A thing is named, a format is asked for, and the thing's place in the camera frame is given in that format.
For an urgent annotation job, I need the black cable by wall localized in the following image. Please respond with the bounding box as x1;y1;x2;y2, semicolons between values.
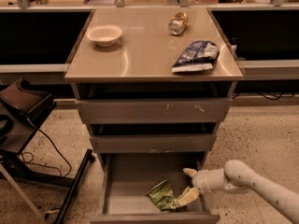
232;91;295;101

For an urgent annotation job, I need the grey drawer cabinet with counter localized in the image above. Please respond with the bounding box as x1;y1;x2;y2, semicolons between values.
65;7;243;164

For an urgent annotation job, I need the green jalapeno chip bag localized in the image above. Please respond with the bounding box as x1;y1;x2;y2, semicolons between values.
147;179;180;212

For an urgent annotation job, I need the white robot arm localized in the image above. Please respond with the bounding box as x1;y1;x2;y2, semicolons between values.
175;160;299;224

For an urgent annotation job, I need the black cable on floor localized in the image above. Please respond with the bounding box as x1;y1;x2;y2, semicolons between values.
20;118;73;179

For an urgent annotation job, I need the white paper bowl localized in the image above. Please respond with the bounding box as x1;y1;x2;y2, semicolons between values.
86;25;122;47

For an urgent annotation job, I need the blue white chip bag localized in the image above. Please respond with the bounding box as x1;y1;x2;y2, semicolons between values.
172;40;221;73

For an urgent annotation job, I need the crushed golden soda can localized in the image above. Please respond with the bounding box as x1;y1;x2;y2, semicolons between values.
168;12;188;35

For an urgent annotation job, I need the black stand with tray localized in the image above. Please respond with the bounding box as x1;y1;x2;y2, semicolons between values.
0;77;95;224

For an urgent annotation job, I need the grey middle drawer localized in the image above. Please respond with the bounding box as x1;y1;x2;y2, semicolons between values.
90;134;216;153

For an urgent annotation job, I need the grey top drawer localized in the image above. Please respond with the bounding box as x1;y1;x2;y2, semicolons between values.
76;98;232;124

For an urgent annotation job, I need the grey open bottom drawer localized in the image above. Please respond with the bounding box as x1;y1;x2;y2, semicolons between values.
90;153;220;224

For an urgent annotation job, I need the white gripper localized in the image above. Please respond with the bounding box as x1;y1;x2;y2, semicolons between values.
175;168;213;207

